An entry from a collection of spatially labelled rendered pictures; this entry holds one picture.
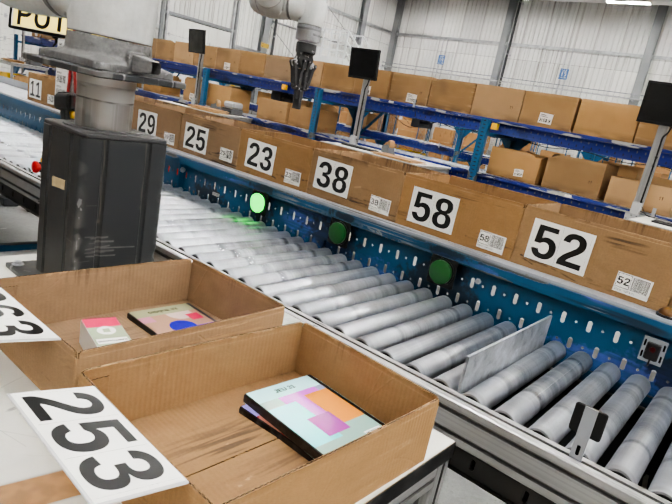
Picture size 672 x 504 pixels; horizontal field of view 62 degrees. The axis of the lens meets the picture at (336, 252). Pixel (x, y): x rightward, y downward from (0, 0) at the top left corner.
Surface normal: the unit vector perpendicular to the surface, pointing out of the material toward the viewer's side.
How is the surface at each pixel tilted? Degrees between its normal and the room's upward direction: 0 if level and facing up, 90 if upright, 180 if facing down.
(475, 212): 91
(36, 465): 0
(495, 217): 91
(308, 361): 89
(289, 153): 91
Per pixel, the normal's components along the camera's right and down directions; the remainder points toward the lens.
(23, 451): 0.18, -0.95
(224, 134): -0.63, 0.09
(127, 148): 0.74, 0.30
